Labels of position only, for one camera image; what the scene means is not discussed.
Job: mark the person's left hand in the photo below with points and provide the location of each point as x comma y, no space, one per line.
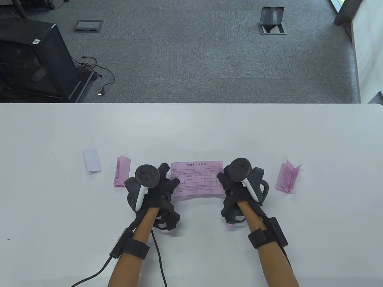
164,194

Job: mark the person's right hand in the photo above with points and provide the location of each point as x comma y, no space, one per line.
233,194

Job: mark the pink invoice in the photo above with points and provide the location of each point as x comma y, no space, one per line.
121,169
197,179
286,178

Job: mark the white invoice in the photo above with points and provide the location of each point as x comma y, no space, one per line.
92,160

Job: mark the person's left forearm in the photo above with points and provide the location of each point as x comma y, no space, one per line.
131,269

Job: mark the person's right forearm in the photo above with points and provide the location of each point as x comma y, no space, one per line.
269,263

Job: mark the black forearm battery box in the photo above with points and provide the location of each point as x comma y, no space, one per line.
276,233
119,243

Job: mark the grey tracking controller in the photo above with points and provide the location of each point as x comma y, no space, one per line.
239,169
146,175

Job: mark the black equipment cabinet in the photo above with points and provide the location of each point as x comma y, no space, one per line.
45,59

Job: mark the open grey floor socket box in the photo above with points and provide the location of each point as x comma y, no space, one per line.
271,16

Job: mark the closed grey floor socket box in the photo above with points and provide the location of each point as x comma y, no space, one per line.
89,26

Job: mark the white partition panel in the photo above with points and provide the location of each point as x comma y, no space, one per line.
369,44

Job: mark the dark furniture base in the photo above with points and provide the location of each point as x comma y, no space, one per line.
30,4

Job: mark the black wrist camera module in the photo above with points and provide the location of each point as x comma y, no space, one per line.
170,219
232,213

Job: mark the dark grey post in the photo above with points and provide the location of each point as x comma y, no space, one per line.
347,12

